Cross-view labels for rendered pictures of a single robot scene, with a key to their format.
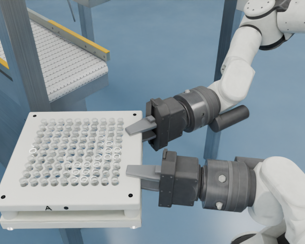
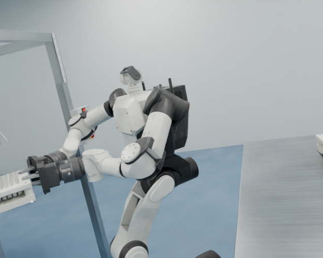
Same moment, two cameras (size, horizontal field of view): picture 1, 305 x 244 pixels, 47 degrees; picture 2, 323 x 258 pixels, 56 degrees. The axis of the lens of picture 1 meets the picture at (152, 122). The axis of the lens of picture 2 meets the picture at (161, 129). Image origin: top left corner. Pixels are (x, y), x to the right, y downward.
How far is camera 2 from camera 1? 81 cm
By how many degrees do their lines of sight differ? 37
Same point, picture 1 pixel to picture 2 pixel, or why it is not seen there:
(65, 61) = not seen: outside the picture
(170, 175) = (42, 167)
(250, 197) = (81, 166)
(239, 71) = (71, 141)
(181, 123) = not seen: hidden behind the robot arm
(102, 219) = (14, 200)
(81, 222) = (3, 207)
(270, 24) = (82, 125)
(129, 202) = (25, 184)
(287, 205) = (92, 156)
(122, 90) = (25, 249)
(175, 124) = not seen: hidden behind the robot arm
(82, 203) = (1, 192)
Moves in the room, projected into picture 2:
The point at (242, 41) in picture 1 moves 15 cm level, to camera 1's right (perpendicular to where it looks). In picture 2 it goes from (71, 134) to (99, 126)
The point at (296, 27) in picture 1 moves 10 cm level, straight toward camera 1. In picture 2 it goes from (93, 122) to (90, 125)
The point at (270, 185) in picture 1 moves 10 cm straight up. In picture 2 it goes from (86, 155) to (79, 130)
